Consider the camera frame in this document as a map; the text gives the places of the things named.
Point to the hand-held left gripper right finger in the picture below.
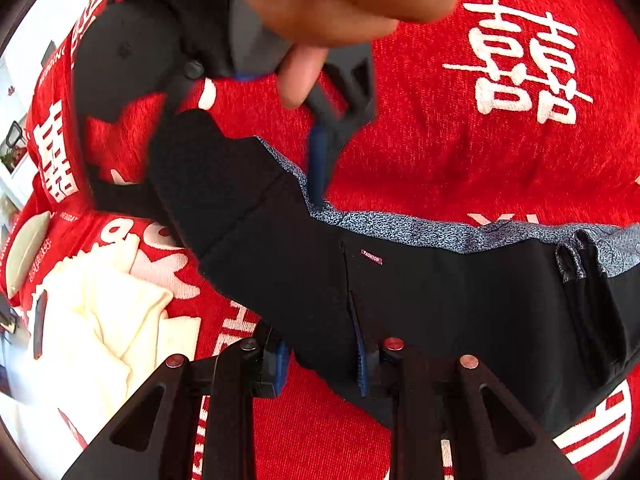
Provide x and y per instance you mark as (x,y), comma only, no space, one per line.
(364,375)

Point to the cream cloth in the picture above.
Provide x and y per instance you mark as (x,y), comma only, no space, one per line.
(85,340)

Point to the black pants with floral stripes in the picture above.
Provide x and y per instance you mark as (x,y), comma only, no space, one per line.
(450,300)

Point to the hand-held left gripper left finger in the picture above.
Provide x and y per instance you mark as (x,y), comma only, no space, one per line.
(281,367)

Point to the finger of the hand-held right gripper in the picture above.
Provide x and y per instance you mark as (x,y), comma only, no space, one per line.
(318,160)
(177,95)

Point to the red printed blanket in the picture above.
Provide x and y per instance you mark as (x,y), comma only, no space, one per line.
(450,135)

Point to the pale oval object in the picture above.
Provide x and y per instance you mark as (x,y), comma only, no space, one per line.
(25,255)

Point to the dark slim object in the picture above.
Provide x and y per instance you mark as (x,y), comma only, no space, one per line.
(40,325)

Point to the white shelf unit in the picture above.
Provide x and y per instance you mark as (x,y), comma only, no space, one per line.
(15,110)

